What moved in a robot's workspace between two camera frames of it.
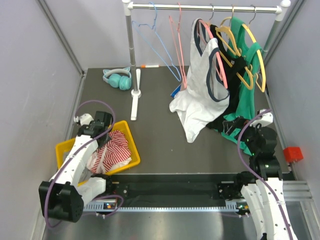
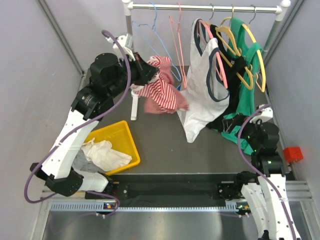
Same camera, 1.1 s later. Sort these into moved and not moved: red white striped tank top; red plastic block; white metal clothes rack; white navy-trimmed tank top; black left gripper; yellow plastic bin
Moved: black left gripper; red white striped tank top
Not moved: white navy-trimmed tank top; white metal clothes rack; yellow plastic bin; red plastic block
